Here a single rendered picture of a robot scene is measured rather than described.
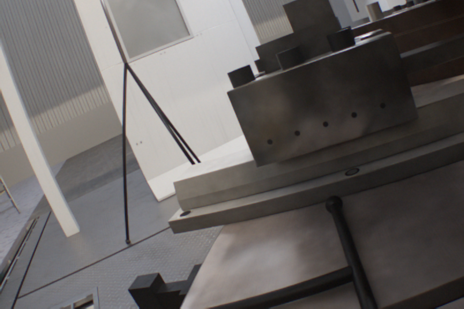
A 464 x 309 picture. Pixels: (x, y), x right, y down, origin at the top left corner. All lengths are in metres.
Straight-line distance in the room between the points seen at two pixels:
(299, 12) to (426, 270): 0.70
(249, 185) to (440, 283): 0.67
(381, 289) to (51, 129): 12.98
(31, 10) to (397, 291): 13.92
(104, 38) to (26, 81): 10.67
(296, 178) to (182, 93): 2.08
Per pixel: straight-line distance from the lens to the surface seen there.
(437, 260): 0.69
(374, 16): 1.99
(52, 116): 13.36
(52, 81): 13.44
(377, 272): 0.70
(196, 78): 3.08
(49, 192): 3.06
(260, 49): 1.03
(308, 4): 1.01
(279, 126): 0.94
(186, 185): 1.21
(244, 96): 0.94
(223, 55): 3.19
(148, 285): 0.96
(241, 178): 1.12
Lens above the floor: 0.74
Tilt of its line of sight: 8 degrees down
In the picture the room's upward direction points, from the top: 22 degrees counter-clockwise
